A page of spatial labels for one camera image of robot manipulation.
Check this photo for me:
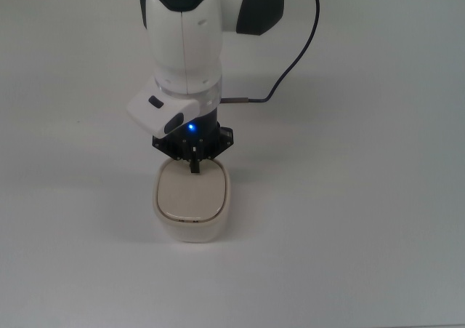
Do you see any small white trash bin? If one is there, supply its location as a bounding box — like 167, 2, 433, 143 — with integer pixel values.
152, 158, 233, 244

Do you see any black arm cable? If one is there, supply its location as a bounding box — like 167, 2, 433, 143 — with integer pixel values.
220, 0, 321, 105

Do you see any cream trash bin lid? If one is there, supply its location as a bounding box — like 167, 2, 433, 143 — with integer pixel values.
156, 161, 229, 223

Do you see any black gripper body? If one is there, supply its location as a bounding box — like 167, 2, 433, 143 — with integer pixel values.
159, 105, 223, 155

